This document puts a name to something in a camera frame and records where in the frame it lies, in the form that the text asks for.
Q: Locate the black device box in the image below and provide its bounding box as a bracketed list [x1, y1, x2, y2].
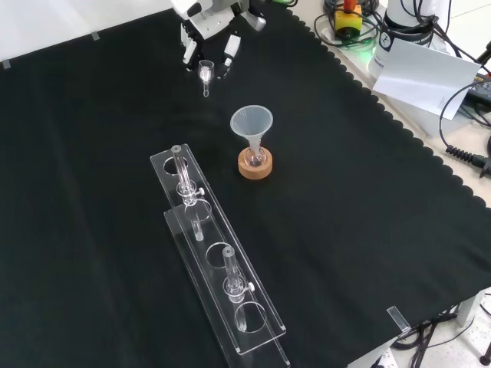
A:
[466, 72, 491, 104]

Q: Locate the black coiled cable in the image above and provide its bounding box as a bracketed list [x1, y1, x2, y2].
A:
[439, 81, 491, 178]

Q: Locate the pale board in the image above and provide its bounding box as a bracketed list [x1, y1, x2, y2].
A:
[371, 39, 483, 120]

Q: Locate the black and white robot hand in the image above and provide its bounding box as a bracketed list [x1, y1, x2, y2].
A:
[180, 3, 250, 79]

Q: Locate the yellow stop button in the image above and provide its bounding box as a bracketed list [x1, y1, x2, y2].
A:
[333, 0, 364, 39]

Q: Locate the black cloth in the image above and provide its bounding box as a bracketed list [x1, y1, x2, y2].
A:
[0, 4, 491, 368]

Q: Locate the clear acrylic funnel stand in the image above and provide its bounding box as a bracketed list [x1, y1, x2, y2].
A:
[149, 143, 292, 368]

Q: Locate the clear glass weighing funnel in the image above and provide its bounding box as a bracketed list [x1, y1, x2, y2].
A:
[198, 60, 214, 99]

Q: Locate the black floor cable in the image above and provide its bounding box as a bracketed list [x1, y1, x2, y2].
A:
[390, 314, 461, 352]

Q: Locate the black tripod leg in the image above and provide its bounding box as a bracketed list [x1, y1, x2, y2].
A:
[475, 40, 491, 66]

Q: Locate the clear round-bottom flask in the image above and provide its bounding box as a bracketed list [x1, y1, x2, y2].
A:
[244, 143, 268, 169]

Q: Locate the cork ring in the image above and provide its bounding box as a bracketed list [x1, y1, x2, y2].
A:
[237, 147, 275, 180]

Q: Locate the translucent plastic funnel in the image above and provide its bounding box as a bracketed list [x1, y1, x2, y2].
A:
[229, 106, 274, 154]

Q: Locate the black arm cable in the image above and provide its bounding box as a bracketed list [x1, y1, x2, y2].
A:
[431, 14, 480, 62]

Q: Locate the clear tape strip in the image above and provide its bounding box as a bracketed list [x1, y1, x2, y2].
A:
[386, 305, 411, 333]

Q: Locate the white power strip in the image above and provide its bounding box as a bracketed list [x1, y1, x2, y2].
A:
[370, 347, 398, 368]

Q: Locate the white table leg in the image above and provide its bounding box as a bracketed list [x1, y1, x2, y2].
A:
[456, 289, 485, 327]

